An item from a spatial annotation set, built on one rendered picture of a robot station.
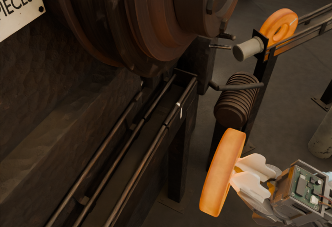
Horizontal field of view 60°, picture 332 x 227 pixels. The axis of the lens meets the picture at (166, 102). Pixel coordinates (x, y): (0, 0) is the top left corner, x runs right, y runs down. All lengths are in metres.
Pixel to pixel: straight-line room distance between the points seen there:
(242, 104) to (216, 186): 0.63
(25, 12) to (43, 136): 0.21
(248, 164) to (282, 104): 1.37
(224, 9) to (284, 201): 0.33
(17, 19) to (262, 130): 1.44
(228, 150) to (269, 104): 1.39
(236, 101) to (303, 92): 0.98
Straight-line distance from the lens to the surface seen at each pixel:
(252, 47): 1.04
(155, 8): 0.40
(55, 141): 0.54
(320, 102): 1.97
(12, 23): 0.44
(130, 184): 0.66
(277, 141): 1.67
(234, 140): 0.48
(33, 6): 0.46
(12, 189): 0.51
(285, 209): 0.51
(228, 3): 0.57
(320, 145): 1.62
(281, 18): 1.06
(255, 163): 0.51
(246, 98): 1.08
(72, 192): 0.63
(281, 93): 1.93
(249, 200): 0.51
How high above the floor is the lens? 1.28
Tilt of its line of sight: 47 degrees down
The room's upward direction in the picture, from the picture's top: straight up
